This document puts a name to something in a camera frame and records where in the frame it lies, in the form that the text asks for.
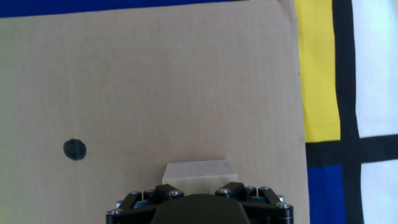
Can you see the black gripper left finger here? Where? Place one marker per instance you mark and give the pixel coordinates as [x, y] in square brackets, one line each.
[161, 190]

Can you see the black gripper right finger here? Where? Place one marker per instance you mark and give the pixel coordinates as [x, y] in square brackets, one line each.
[236, 189]

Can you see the brown cardboard sheet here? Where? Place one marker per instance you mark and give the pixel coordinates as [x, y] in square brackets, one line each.
[155, 93]

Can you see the colour block patterned cloth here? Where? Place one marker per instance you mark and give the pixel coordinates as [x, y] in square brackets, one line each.
[376, 77]

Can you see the light wooden cube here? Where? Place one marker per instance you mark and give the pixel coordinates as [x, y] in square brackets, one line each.
[199, 174]

